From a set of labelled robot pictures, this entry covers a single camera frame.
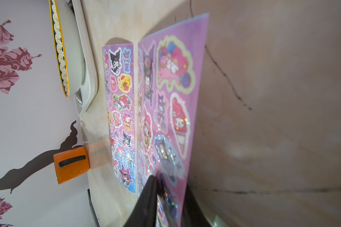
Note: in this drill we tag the pink sticker sheet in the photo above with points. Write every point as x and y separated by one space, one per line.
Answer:
118 63
170 68

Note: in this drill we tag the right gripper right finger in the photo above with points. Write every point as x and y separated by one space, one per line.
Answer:
192 215

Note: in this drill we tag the patterned ceramic plate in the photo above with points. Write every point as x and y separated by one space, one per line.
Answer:
67 43

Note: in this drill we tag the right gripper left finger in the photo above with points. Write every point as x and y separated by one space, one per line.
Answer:
145 211

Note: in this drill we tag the white square tray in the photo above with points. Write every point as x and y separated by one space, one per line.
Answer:
89 86

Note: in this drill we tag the orange mug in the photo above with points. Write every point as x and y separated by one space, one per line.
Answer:
71 164

